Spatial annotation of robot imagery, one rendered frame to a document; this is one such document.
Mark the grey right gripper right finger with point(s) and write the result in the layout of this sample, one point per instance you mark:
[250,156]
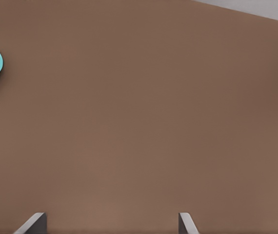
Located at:
[186,224]

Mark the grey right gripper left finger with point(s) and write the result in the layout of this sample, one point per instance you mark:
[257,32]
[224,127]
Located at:
[34,225]

